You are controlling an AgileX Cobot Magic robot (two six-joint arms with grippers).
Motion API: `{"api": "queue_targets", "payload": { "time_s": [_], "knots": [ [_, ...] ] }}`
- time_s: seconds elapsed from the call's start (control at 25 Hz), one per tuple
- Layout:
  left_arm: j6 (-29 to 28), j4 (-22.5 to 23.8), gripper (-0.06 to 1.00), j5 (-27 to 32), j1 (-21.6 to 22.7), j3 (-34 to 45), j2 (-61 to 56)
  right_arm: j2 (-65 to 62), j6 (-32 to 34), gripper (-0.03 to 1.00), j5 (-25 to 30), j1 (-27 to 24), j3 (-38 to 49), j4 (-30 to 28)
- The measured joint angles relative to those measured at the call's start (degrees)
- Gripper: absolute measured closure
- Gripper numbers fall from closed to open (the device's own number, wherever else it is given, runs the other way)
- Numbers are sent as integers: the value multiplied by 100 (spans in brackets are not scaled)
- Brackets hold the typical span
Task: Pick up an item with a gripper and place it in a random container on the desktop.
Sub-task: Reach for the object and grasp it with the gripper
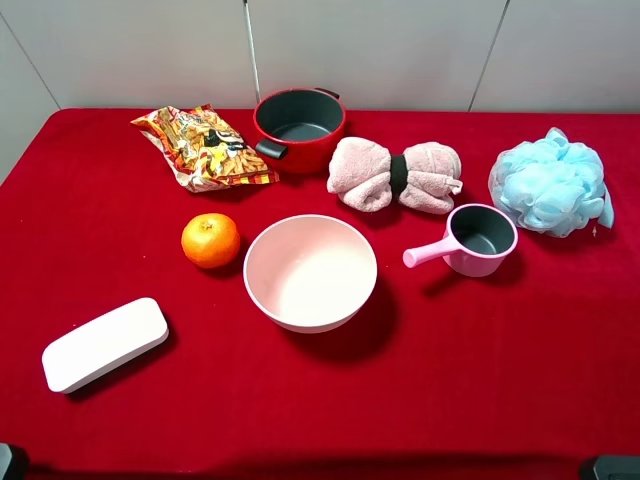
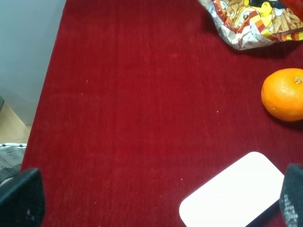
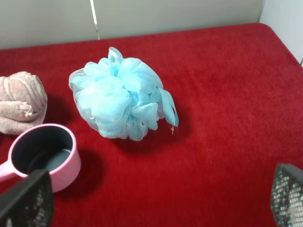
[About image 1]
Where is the pink plastic bowl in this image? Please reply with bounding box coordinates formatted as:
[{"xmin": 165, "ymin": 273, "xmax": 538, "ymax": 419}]
[{"xmin": 243, "ymin": 214, "xmax": 378, "ymax": 334}]

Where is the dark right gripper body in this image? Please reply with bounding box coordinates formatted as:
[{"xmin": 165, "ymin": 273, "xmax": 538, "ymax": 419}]
[{"xmin": 579, "ymin": 455, "xmax": 640, "ymax": 480}]

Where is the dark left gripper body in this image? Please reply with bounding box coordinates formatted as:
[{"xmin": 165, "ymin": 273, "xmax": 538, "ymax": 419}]
[{"xmin": 0, "ymin": 443, "xmax": 29, "ymax": 480}]

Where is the red cooking pot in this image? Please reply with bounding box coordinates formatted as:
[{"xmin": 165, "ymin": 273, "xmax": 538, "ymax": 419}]
[{"xmin": 253, "ymin": 88, "xmax": 346, "ymax": 174}]

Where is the pink handled saucepan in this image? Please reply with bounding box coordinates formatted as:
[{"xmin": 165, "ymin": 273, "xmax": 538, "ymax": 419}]
[{"xmin": 402, "ymin": 203, "xmax": 519, "ymax": 278}]

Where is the white rectangular case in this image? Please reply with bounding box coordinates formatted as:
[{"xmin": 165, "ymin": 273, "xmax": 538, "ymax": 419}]
[{"xmin": 41, "ymin": 297, "xmax": 169, "ymax": 394}]

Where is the pink rolled towel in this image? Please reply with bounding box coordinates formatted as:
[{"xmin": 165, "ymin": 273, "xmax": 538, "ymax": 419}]
[{"xmin": 327, "ymin": 137, "xmax": 463, "ymax": 215}]

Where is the red velvet tablecloth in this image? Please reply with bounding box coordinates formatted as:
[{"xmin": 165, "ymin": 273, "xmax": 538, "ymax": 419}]
[{"xmin": 1, "ymin": 109, "xmax": 639, "ymax": 479}]

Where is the blue mesh bath sponge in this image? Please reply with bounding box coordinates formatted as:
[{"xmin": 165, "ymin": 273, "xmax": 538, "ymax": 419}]
[{"xmin": 488, "ymin": 127, "xmax": 615, "ymax": 238}]

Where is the orange snack bag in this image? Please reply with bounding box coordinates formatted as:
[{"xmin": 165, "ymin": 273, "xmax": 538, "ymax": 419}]
[{"xmin": 131, "ymin": 104, "xmax": 279, "ymax": 193}]

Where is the orange mandarin fruit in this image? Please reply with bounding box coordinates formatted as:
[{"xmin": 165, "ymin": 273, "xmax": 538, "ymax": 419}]
[{"xmin": 181, "ymin": 213, "xmax": 241, "ymax": 269}]

